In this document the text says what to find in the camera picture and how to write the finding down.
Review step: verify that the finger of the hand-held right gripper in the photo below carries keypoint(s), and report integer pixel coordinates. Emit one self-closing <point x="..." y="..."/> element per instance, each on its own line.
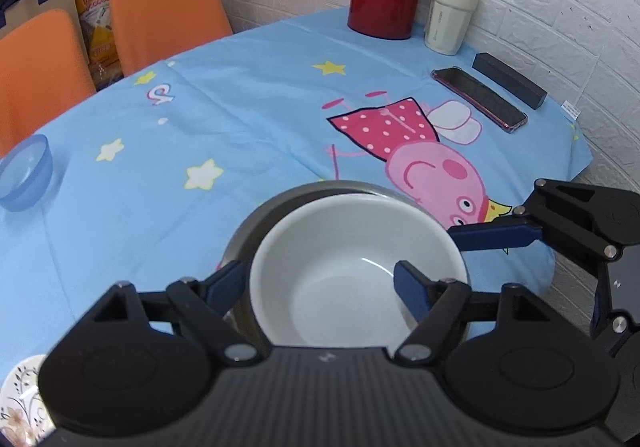
<point x="612" y="332"/>
<point x="490" y="236"/>

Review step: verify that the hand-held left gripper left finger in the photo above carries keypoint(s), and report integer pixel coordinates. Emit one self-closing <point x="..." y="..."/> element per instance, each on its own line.
<point x="227" y="279"/>

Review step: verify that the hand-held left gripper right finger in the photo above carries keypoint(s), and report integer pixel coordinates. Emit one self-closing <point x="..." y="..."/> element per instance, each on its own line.
<point x="407" y="284"/>

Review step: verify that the stainless steel bowl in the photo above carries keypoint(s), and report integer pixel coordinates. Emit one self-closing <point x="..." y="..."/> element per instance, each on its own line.
<point x="240" y="247"/>

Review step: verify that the white ceramic bowl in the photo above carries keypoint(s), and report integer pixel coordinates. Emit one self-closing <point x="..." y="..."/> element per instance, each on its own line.
<point x="325" y="277"/>

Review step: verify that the large white floral plate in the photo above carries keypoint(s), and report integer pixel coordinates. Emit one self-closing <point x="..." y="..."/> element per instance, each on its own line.
<point x="20" y="402"/>

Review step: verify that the smartphone in clear case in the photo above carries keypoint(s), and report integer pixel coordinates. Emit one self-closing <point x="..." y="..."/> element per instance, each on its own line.
<point x="480" y="99"/>

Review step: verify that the blue cartoon pig tablecloth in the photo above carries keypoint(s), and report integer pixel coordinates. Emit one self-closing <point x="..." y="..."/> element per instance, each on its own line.
<point x="200" y="127"/>

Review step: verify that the black rectangular box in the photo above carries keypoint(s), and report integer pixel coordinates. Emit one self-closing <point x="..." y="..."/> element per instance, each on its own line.
<point x="510" y="79"/>

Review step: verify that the cream tumbler cup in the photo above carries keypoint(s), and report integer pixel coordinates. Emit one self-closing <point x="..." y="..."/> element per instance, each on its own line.
<point x="447" y="27"/>

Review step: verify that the blue translucent bowl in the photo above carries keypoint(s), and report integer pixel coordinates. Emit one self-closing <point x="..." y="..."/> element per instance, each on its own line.
<point x="25" y="177"/>

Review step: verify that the orange chair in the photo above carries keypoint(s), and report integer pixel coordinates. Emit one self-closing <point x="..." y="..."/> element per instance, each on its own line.
<point x="165" y="12"/>
<point x="40" y="72"/>

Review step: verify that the yellow snack bag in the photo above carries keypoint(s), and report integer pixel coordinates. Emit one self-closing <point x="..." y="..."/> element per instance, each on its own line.
<point x="97" y="22"/>

